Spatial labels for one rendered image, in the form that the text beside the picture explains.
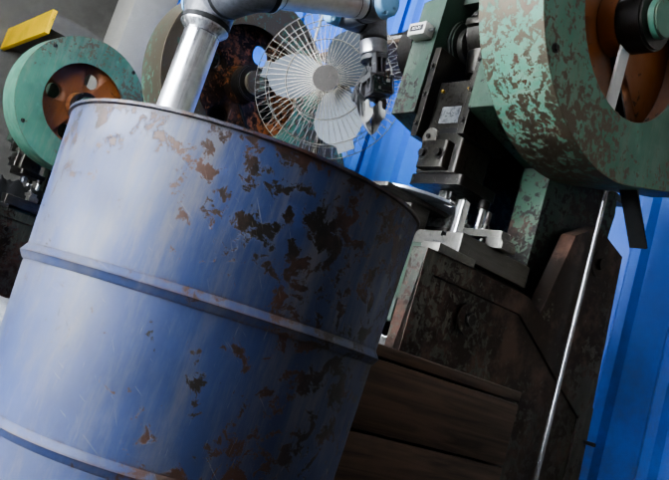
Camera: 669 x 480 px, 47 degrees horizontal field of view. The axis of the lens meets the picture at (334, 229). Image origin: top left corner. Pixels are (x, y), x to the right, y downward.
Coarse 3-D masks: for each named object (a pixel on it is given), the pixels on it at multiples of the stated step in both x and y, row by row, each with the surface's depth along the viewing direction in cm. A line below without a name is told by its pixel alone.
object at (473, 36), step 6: (468, 18) 224; (474, 18) 222; (468, 24) 224; (474, 24) 222; (468, 30) 225; (474, 30) 224; (468, 36) 225; (474, 36) 224; (468, 42) 226; (474, 42) 224; (474, 48) 225; (468, 54) 226; (474, 54) 224; (468, 60) 226; (474, 60) 223; (468, 66) 225; (474, 66) 223; (468, 72) 225; (468, 78) 228
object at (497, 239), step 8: (488, 216) 206; (488, 224) 206; (464, 232) 209; (472, 232) 207; (480, 232) 205; (488, 232) 203; (496, 232) 201; (504, 232) 200; (480, 240) 205; (488, 240) 200; (496, 240) 199; (504, 240) 198; (496, 248) 199; (504, 248) 197; (512, 248) 200
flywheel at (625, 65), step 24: (600, 0) 193; (624, 0) 189; (648, 0) 186; (600, 24) 192; (624, 24) 188; (648, 24) 186; (600, 48) 194; (624, 48) 192; (648, 48) 189; (600, 72) 195; (624, 72) 193; (648, 72) 210; (624, 96) 205; (648, 96) 211; (648, 120) 209
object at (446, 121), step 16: (448, 96) 222; (464, 96) 217; (448, 112) 219; (432, 128) 220; (448, 128) 217; (432, 144) 215; (448, 144) 212; (464, 144) 212; (432, 160) 213; (448, 160) 212; (464, 160) 212; (480, 160) 217; (480, 176) 217
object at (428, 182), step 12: (420, 180) 220; (432, 180) 216; (444, 180) 213; (456, 180) 210; (468, 180) 210; (432, 192) 226; (456, 192) 218; (468, 192) 214; (480, 192) 214; (492, 192) 217; (480, 204) 217
